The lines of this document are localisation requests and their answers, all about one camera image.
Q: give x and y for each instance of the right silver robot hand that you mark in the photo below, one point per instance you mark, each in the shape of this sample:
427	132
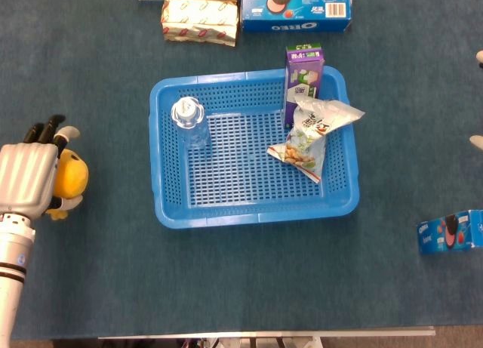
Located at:
478	142

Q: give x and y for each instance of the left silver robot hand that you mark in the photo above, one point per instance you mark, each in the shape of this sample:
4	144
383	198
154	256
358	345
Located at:
26	178

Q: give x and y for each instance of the yellow plush toy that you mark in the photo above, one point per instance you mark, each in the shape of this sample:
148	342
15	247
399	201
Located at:
71	174

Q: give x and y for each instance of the blue strawberry Oreo box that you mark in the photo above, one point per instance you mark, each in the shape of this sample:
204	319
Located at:
449	231

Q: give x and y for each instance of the tall purple carton box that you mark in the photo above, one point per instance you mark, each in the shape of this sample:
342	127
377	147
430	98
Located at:
303	68

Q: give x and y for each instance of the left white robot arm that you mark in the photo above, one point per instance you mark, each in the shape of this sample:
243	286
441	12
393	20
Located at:
13	250

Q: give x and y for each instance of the blue perforated plastic basket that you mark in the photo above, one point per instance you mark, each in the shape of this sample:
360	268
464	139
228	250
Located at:
241	182

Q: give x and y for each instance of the white peanut snack bag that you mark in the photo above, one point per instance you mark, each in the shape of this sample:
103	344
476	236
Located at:
309	136

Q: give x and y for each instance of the clear plastic water bottle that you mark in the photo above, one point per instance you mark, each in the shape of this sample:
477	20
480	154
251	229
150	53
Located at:
186	112

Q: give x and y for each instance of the large blue Oreo box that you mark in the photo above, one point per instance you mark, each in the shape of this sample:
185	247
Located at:
302	8

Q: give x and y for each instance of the white red-print wrapped package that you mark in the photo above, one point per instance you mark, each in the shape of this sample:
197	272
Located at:
200	21

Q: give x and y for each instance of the teal table cloth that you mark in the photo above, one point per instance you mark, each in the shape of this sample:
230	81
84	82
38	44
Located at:
264	280

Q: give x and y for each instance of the aluminium table edge rail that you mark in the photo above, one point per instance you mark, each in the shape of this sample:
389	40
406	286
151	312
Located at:
264	332

